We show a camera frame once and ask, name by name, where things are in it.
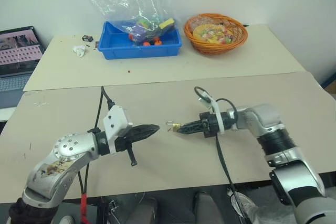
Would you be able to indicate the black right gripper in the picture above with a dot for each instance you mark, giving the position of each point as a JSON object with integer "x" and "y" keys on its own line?
{"x": 208, "y": 125}

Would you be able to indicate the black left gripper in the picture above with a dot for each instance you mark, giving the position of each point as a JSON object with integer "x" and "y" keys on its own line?
{"x": 122, "y": 144}

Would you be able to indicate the small brass padlock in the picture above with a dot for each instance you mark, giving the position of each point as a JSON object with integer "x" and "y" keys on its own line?
{"x": 177, "y": 127}

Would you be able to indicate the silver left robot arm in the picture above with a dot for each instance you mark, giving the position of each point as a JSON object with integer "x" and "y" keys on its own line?
{"x": 65, "y": 148}

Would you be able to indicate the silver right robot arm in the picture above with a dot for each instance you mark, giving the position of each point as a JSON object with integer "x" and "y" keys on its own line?
{"x": 262, "y": 119}

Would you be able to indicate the orange woven basket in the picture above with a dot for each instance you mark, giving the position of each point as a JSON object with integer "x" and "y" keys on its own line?
{"x": 207, "y": 48}

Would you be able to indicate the blue plastic bin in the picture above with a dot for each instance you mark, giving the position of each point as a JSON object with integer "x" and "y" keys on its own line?
{"x": 141, "y": 51}

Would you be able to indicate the dark grey rounded shape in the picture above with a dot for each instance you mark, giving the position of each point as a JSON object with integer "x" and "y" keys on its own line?
{"x": 206, "y": 208}

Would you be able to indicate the orange toy wheel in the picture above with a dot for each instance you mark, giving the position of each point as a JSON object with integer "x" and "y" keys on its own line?
{"x": 146, "y": 43}
{"x": 158, "y": 42}

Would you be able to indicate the grey white sneaker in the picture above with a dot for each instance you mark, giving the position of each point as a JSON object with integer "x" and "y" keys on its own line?
{"x": 248, "y": 201}

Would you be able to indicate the bag of candies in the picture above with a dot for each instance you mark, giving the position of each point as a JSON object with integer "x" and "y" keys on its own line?
{"x": 212, "y": 33}

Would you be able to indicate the purple toy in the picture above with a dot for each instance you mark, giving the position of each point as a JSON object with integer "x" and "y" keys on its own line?
{"x": 141, "y": 31}

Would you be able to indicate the crumpled white tissue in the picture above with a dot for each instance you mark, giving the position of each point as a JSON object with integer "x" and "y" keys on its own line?
{"x": 79, "y": 51}

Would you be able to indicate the pink toy meat slice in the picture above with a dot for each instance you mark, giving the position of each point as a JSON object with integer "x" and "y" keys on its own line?
{"x": 198, "y": 22}

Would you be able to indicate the yellow foam block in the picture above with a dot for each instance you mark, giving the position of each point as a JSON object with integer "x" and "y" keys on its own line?
{"x": 167, "y": 23}

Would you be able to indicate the small black box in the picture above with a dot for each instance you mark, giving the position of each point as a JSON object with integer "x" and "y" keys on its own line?
{"x": 88, "y": 37}

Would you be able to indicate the open laptop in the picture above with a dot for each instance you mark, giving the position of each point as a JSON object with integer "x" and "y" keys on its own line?
{"x": 18, "y": 51}

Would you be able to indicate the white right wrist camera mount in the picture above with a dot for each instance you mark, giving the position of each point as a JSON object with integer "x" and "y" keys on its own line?
{"x": 218, "y": 116}

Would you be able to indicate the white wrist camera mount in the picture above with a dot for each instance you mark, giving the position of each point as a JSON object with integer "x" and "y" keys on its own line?
{"x": 114, "y": 120}
{"x": 218, "y": 116}

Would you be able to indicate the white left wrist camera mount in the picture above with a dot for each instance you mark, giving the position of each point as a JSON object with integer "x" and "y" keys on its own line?
{"x": 114, "y": 120}

